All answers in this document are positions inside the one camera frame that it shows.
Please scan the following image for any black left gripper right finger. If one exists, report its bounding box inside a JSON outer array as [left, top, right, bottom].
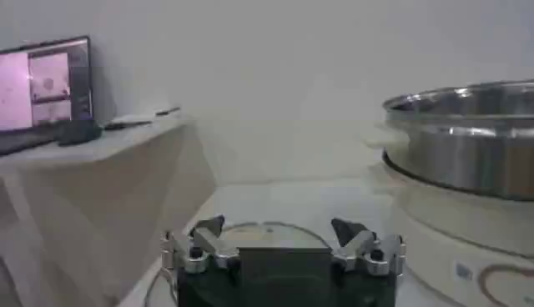
[[330, 217, 406, 277]]

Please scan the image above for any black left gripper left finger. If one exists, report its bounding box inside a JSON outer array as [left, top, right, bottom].
[[161, 214, 241, 275]]

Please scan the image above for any round glass lid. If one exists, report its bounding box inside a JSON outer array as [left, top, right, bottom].
[[216, 220, 333, 251]]

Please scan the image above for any white electric cooker base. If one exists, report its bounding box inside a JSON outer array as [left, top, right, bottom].
[[366, 160, 534, 307]]

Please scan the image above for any white side table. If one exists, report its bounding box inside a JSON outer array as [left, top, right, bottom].
[[0, 116, 218, 307]]

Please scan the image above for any steel steamer basket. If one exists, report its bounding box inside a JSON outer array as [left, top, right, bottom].
[[382, 79, 534, 202]]

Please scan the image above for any black laptop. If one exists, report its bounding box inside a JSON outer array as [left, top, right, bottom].
[[0, 35, 94, 156]]

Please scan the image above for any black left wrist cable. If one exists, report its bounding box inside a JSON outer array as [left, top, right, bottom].
[[144, 266, 179, 307]]

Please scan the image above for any black cable with white adapter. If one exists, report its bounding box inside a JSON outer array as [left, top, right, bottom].
[[103, 115, 154, 131]]

